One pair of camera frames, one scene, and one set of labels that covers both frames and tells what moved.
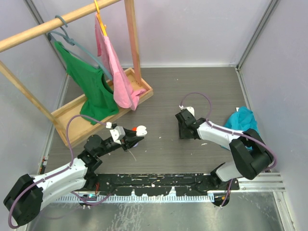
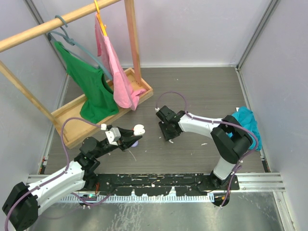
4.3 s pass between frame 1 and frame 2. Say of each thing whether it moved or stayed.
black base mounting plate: stayed
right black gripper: moved
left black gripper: stayed
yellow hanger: stayed
